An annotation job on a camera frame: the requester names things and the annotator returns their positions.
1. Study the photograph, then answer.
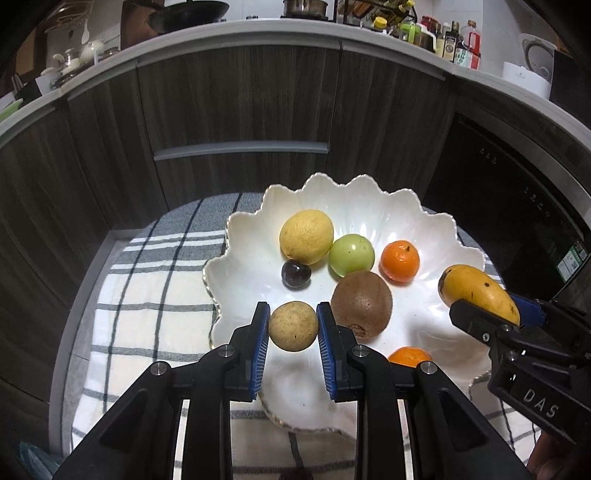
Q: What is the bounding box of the dark oil jug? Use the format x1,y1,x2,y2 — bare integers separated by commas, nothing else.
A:
413,16,439,52

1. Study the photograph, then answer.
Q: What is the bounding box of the grey cabinet handle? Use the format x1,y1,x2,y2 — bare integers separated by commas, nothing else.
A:
154,141,331,161

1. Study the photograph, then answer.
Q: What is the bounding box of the yellow mango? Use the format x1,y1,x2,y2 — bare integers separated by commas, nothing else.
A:
438,264,522,328

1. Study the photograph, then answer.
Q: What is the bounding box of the white small appliance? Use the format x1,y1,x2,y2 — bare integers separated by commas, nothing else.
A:
502,62,552,100

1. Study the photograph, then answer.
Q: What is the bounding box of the grey plaid cloth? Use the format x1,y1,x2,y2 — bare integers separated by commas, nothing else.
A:
69,191,543,480

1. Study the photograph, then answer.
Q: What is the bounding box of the white rice cooker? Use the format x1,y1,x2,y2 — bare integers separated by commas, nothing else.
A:
518,33,555,84

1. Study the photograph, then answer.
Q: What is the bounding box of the dark purple plum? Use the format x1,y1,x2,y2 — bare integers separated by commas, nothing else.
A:
281,260,312,290

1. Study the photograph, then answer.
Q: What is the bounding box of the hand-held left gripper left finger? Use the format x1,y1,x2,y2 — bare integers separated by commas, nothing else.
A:
53,302,271,480

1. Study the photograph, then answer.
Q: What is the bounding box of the tan round fruit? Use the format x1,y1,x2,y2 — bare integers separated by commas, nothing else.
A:
268,301,319,352

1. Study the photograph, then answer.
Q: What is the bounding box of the stainless steel pot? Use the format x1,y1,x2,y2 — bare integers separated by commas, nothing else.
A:
283,0,328,18

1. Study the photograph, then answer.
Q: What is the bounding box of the brown cutting board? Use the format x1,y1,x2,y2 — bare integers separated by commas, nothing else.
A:
121,0,158,49

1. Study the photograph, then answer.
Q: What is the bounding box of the black wire rack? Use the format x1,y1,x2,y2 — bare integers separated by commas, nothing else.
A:
336,0,416,26

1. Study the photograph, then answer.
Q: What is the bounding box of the dark wood kitchen cabinet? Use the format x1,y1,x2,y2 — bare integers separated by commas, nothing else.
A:
0,32,462,416

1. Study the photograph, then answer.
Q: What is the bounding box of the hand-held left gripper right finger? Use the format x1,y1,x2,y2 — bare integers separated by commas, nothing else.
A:
318,301,532,480

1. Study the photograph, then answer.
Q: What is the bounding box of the black wok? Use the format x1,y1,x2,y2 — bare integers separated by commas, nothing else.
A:
148,0,230,34

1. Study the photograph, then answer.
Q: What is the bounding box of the dark bottle tan label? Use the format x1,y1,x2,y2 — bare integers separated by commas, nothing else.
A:
443,21,460,61

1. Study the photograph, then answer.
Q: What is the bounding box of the yellow lemon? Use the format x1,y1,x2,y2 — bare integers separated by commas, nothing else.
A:
279,209,334,265

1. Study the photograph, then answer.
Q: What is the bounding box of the brown kiwi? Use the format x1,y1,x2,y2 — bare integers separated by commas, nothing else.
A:
331,270,394,342

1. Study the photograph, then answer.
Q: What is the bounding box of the white scalloped bowl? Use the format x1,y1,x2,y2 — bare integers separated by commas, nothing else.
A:
202,173,497,435

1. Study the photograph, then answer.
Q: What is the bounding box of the white teapot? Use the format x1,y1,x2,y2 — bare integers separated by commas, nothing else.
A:
79,41,106,63

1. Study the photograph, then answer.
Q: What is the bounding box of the orange tangerine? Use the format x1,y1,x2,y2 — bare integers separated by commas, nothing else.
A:
388,346,434,368
379,240,421,283

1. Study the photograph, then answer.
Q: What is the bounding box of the green white sticker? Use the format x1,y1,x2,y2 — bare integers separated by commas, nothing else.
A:
556,240,589,278

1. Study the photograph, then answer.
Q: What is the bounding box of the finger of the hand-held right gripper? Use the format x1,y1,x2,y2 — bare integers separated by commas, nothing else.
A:
449,299,519,352
510,293,591,334

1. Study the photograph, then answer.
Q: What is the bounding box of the green round fruit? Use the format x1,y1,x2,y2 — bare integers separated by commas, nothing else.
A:
329,233,375,278

